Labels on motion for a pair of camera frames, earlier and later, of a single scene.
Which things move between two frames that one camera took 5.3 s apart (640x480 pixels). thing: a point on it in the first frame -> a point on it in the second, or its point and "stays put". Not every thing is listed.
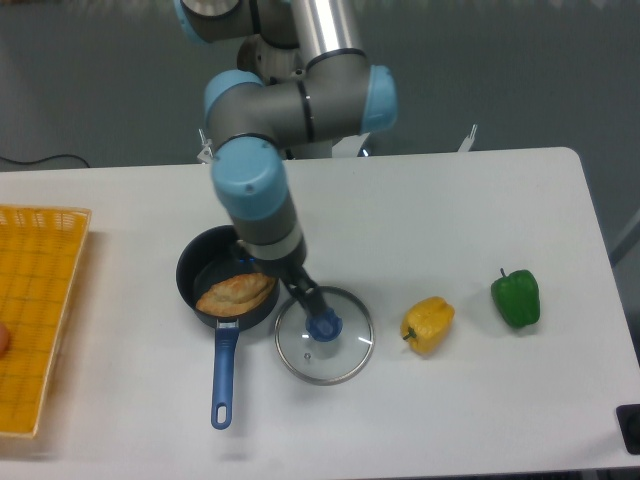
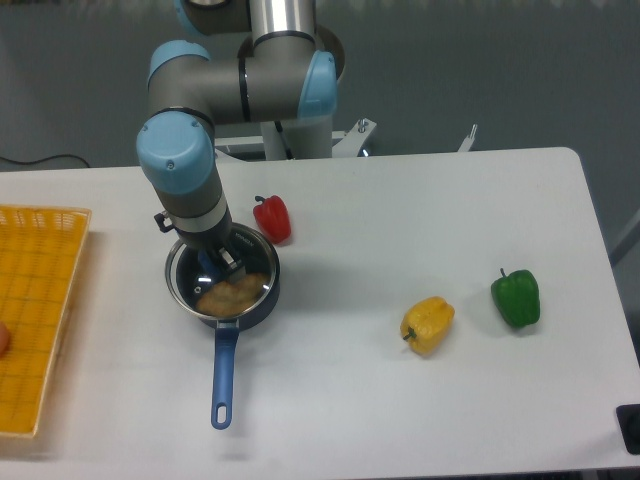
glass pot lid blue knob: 331,362 -> 206,294
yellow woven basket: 41,250 stays put
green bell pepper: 517,296 stays put
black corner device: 629,416 stays put
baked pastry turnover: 236,295 stays put
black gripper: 289,269 -> 220,239
